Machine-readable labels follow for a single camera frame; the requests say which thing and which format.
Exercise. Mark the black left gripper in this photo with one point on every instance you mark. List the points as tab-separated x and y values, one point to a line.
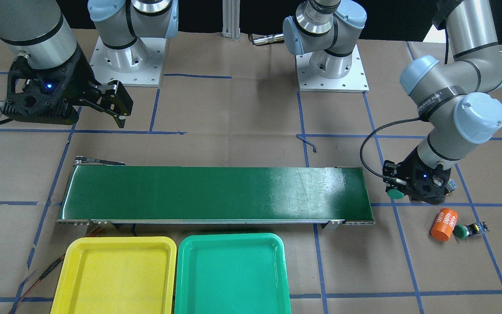
409	169

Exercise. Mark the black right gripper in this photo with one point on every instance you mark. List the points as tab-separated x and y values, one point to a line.
78	81

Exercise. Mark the green push button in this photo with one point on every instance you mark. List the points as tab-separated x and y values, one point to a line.
395	194
474	229

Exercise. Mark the orange cylinder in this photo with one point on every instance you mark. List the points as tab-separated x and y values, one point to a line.
444	224

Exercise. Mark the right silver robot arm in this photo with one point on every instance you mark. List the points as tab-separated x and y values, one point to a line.
39	28

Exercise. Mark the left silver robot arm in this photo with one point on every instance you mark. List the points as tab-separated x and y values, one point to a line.
453	97

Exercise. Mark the green conveyor belt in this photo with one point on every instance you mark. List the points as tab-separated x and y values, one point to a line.
172	194

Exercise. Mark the yellow plastic tray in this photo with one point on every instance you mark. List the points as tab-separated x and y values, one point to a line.
117	275

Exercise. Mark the green plastic tray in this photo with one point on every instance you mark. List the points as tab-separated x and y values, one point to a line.
232	274

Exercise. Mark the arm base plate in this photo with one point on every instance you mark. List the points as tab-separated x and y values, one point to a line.
137	66
321	72

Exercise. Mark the aluminium frame post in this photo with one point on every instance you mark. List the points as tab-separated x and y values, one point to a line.
231	19

